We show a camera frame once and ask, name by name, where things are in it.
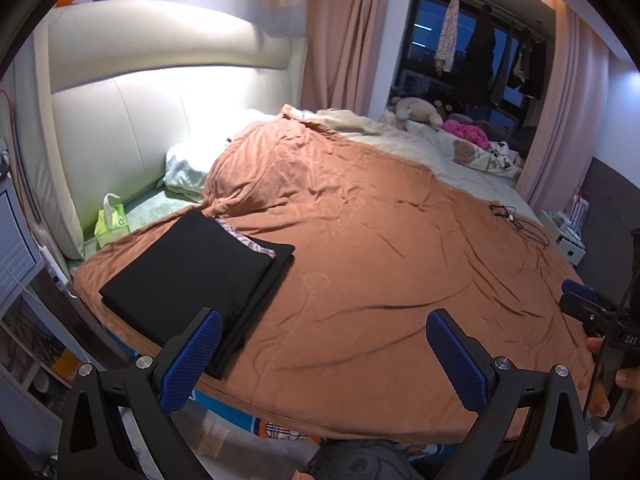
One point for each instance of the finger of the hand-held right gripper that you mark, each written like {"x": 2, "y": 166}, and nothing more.
{"x": 582, "y": 310}
{"x": 577, "y": 287}

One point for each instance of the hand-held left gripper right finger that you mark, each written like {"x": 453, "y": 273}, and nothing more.
{"x": 460, "y": 360}

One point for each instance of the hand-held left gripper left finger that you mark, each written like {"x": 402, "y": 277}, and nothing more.
{"x": 192, "y": 360}

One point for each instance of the black t-shirt with patterned trim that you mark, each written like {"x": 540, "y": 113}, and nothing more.
{"x": 185, "y": 275}

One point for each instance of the folded black clothes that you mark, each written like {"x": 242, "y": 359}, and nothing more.
{"x": 250, "y": 320}

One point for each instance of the dark hanging clothes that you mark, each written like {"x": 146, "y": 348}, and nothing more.
{"x": 532, "y": 67}

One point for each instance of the person's right hand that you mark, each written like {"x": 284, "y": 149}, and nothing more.
{"x": 592, "y": 380}

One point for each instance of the white nightstand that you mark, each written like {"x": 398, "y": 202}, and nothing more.
{"x": 570, "y": 247}

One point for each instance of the orange blanket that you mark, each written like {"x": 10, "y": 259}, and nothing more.
{"x": 380, "y": 285}

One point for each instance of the green tissue pack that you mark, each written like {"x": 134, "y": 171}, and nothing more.
{"x": 112, "y": 225}

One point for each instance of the pale green bed sheet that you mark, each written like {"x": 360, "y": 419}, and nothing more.
{"x": 145, "y": 210}

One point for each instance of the white open shelf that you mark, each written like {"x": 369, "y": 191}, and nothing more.
{"x": 35, "y": 340}

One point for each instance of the white power strip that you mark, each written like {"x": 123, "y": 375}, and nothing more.
{"x": 54, "y": 270}

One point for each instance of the teddy bear print pillow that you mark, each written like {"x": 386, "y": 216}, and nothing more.
{"x": 470, "y": 152}

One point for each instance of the pink curtain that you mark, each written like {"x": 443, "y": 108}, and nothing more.
{"x": 565, "y": 110}
{"x": 345, "y": 35}

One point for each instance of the white pillow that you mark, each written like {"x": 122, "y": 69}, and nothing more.
{"x": 187, "y": 170}

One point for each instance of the pink fluffy cloth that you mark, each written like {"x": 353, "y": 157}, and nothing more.
{"x": 467, "y": 132}

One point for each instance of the grey louvred cabinet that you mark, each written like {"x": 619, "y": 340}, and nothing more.
{"x": 15, "y": 240}

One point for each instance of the dark brown plush toy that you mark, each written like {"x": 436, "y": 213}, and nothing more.
{"x": 444, "y": 108}

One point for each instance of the white padded headboard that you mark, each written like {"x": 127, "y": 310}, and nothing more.
{"x": 125, "y": 135}

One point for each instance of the cream quilt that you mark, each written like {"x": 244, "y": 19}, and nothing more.
{"x": 380, "y": 135}

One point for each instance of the beige plush toy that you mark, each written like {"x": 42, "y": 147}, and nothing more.
{"x": 415, "y": 110}

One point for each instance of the black hanging coat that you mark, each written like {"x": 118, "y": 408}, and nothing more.
{"x": 481, "y": 55}

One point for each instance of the floral hanging garment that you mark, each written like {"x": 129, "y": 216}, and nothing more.
{"x": 446, "y": 35}

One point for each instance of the dark framed window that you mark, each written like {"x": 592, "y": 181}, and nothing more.
{"x": 425, "y": 25}

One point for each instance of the small orange toy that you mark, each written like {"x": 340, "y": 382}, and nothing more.
{"x": 67, "y": 0}

